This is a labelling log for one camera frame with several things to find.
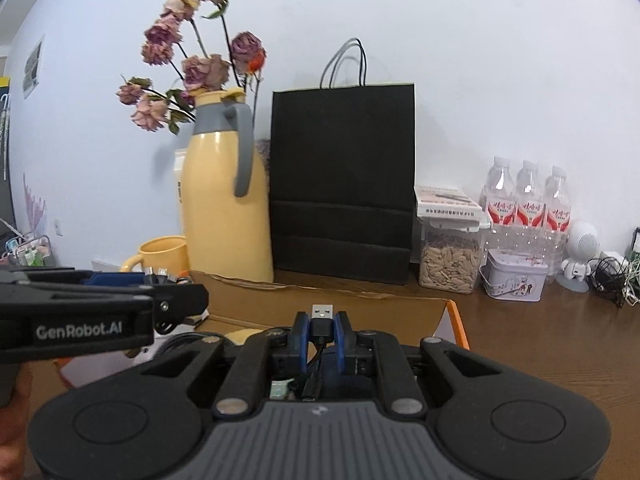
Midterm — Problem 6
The wall picture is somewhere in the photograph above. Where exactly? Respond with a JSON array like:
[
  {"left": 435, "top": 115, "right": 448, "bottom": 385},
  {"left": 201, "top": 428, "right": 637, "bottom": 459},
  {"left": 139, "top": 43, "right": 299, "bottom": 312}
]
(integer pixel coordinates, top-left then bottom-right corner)
[{"left": 22, "top": 35, "right": 46, "bottom": 98}]

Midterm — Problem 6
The yellow mug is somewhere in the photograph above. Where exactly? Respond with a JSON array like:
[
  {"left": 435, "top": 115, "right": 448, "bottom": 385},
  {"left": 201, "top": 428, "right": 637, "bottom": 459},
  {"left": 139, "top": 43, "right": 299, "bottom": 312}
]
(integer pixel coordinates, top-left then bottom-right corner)
[{"left": 121, "top": 236, "right": 190, "bottom": 274}]

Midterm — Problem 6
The yellow thermos jug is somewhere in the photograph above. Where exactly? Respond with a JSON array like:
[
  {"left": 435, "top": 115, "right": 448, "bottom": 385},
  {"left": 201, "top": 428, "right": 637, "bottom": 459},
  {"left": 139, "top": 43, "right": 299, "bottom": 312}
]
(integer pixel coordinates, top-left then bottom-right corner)
[{"left": 181, "top": 87, "right": 275, "bottom": 283}]

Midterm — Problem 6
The clear seed container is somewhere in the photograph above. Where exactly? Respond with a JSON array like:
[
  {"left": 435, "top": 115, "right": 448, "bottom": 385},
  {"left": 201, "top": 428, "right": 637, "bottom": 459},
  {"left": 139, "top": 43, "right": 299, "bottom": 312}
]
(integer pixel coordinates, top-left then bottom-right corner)
[{"left": 414, "top": 185, "right": 492, "bottom": 295}]

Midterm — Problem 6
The clear water bottle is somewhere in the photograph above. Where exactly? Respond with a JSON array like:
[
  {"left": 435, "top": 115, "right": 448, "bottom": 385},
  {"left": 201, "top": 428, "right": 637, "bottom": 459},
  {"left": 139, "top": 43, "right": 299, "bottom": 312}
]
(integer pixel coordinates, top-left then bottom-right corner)
[
  {"left": 544, "top": 165, "right": 572, "bottom": 281},
  {"left": 515, "top": 160, "right": 546, "bottom": 256},
  {"left": 481, "top": 156, "right": 517, "bottom": 252}
]

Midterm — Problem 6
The black USB cable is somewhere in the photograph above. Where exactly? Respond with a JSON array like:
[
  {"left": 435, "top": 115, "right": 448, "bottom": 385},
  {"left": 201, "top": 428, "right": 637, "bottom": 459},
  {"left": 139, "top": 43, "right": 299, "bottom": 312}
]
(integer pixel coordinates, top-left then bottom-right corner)
[{"left": 142, "top": 266, "right": 335, "bottom": 402}]

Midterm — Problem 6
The pen holder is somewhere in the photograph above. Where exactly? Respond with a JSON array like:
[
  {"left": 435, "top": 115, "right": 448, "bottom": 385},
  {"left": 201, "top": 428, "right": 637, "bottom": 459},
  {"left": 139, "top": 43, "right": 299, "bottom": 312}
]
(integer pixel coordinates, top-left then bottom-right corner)
[{"left": 0, "top": 220, "right": 53, "bottom": 268}]

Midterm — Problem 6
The purple wall sticker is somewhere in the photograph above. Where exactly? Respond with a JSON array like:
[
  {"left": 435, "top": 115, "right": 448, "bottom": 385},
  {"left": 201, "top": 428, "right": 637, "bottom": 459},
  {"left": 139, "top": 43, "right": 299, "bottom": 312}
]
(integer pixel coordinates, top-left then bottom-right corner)
[{"left": 22, "top": 172, "right": 48, "bottom": 241}]

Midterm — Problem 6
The white robot figurine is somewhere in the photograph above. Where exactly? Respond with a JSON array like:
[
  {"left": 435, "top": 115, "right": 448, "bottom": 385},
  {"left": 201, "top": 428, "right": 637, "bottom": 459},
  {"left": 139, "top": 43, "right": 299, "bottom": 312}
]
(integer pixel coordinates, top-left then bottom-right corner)
[{"left": 560, "top": 221, "right": 600, "bottom": 292}]

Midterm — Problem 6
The navy zip case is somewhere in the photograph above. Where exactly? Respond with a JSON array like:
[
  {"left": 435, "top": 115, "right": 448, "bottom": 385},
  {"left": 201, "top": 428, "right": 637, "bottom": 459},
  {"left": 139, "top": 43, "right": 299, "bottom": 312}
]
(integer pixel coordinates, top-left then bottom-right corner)
[{"left": 300, "top": 345, "right": 420, "bottom": 403}]

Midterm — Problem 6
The red cardboard box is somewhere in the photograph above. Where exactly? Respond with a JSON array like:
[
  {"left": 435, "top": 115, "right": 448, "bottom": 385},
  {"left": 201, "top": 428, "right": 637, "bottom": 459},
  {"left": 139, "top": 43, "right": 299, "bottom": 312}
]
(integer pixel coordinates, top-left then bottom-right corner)
[{"left": 60, "top": 270, "right": 471, "bottom": 391}]

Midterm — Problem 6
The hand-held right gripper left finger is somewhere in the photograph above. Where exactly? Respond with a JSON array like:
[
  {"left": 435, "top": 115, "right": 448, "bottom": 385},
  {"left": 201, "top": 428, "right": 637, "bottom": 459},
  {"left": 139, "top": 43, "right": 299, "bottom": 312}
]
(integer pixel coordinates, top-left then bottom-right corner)
[{"left": 141, "top": 311, "right": 311, "bottom": 419}]

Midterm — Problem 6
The dried rose bouquet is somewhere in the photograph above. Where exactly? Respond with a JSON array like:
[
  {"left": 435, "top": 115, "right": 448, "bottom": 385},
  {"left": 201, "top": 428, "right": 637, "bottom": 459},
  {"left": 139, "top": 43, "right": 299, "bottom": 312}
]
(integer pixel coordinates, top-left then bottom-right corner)
[{"left": 116, "top": 0, "right": 266, "bottom": 135}]

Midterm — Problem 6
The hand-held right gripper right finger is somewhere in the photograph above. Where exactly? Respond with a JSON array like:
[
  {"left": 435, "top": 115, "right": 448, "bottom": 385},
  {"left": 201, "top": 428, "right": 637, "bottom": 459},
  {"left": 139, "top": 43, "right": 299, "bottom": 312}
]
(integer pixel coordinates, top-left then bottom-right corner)
[{"left": 334, "top": 311, "right": 504, "bottom": 416}]

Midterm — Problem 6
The black paper bag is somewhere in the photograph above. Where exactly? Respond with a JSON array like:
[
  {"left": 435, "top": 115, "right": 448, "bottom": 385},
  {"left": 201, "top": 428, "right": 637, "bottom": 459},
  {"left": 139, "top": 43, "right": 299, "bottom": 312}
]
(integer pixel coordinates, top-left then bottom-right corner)
[{"left": 270, "top": 37, "right": 416, "bottom": 286}]

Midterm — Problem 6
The person's left hand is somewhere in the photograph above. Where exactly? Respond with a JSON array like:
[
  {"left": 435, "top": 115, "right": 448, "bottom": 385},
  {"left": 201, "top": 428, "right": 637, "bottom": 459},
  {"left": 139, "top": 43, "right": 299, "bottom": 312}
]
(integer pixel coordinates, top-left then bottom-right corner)
[{"left": 0, "top": 364, "right": 34, "bottom": 480}]

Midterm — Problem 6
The white printed tin box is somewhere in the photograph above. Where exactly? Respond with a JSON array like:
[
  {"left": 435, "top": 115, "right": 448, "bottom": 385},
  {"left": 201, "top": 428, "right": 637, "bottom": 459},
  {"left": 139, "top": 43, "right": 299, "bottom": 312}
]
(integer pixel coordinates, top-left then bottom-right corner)
[{"left": 479, "top": 249, "right": 549, "bottom": 302}]

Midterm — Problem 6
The tangle of charger cables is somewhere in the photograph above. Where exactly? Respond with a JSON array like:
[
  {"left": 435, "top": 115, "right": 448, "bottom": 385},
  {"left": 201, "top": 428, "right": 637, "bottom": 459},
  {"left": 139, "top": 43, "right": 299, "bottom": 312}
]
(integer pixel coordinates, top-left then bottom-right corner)
[{"left": 590, "top": 250, "right": 640, "bottom": 308}]

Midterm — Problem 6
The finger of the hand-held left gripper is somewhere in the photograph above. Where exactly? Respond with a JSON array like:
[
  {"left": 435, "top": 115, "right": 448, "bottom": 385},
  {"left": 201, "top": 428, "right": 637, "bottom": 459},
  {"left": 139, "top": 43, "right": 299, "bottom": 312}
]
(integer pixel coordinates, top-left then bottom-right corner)
[
  {"left": 0, "top": 267, "right": 152, "bottom": 288},
  {"left": 150, "top": 283, "right": 211, "bottom": 334}
]

